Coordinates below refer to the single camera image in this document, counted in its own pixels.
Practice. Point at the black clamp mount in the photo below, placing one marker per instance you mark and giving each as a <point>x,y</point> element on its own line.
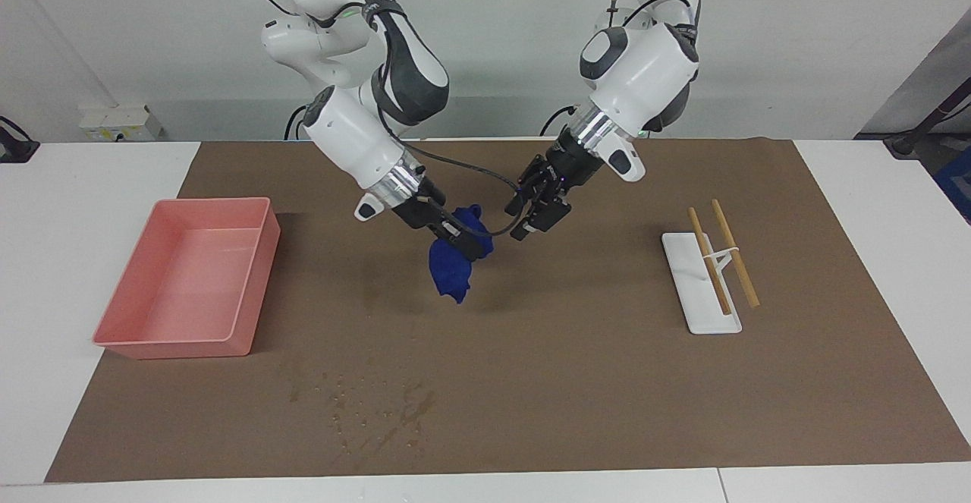
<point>14,146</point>

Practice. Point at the black stand leg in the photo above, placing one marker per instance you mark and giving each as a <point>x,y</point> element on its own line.
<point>922,127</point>

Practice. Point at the brown table mat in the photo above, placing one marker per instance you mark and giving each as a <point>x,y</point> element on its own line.
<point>493,351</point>

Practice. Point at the pink plastic bin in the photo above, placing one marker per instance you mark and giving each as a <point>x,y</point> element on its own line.
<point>190,283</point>

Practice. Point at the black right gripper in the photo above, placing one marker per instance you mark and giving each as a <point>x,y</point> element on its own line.
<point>425,215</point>

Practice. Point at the wooden rack rod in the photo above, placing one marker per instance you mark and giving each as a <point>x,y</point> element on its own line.
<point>713,268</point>
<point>740,264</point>

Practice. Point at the blue towel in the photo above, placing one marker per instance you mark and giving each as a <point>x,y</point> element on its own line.
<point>451,271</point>

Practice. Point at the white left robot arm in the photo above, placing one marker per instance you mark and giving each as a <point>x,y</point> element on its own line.
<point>645,70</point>

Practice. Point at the white wall socket box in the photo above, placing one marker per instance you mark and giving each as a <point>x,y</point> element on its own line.
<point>117,122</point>

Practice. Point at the white rack bracket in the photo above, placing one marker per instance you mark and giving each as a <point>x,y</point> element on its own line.
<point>730,251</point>

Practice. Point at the blue crate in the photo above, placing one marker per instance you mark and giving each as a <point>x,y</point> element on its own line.
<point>957,184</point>

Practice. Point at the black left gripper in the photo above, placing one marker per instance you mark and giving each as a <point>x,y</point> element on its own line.
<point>569,169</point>

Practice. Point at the white rack base tray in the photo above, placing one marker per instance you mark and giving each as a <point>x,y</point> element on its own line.
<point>702,306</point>

